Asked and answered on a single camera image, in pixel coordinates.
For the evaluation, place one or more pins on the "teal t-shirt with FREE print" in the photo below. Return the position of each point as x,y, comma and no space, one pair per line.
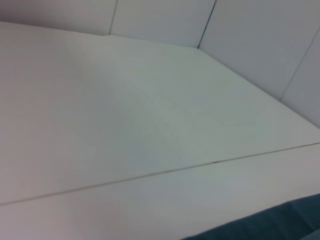
275,222

